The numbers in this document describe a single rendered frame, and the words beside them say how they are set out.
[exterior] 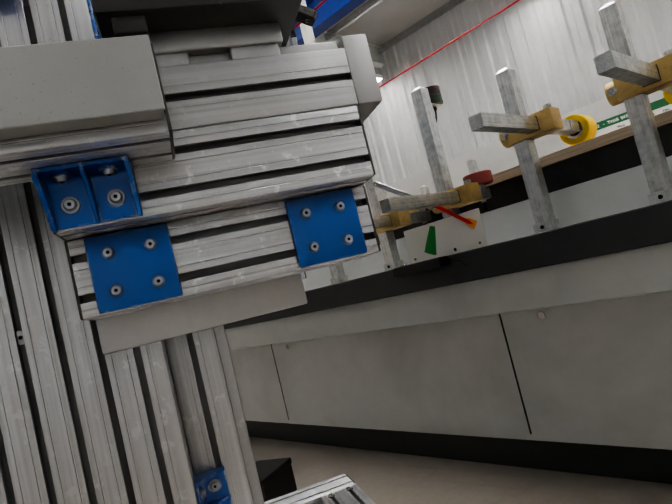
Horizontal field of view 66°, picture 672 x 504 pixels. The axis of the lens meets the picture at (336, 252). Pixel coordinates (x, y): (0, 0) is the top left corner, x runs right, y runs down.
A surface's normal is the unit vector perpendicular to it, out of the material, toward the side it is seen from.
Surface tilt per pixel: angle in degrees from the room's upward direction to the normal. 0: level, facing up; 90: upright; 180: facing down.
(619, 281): 90
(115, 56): 90
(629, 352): 90
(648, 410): 90
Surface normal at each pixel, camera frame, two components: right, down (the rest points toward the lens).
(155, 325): 0.26, -0.13
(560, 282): -0.73, 0.14
